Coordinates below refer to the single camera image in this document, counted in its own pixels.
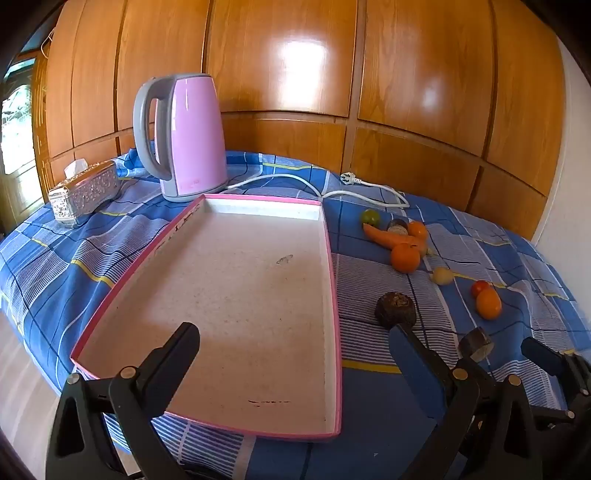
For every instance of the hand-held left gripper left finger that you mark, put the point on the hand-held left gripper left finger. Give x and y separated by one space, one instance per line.
173 355

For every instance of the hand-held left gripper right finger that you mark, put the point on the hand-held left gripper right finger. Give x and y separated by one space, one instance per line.
415 369

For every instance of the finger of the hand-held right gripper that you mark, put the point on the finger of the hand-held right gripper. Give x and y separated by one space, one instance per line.
545 357

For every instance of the dark wrinkled round fruit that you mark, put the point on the dark wrinkled round fruit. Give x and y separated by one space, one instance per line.
395 308

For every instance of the dark eggplant piece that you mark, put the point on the dark eggplant piece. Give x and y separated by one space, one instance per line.
478 344

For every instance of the orange mandarin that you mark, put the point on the orange mandarin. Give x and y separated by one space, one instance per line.
405 257
488 304
418 229

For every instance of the red tomato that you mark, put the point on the red tomato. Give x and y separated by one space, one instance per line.
480 287

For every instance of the pink shallow box tray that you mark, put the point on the pink shallow box tray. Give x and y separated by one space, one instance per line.
240 286

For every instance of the orange carrot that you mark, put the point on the orange carrot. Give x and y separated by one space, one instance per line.
388 236

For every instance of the dark cut vegetable piece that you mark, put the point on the dark cut vegetable piece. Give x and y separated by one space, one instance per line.
397 225

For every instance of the green citrus fruit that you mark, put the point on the green citrus fruit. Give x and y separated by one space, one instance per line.
370 217

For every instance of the blue plaid bedsheet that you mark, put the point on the blue plaid bedsheet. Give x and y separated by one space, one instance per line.
115 249

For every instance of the silver embossed tissue box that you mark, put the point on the silver embossed tissue box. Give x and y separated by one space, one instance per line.
87 194

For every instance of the white tissue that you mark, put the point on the white tissue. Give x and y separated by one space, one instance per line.
76 168

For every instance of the pink electric kettle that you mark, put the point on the pink electric kettle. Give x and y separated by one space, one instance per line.
194 138

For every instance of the wooden door with glass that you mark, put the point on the wooden door with glass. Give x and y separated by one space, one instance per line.
18 120

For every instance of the wooden wardrobe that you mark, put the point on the wooden wardrobe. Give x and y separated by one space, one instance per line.
300 69

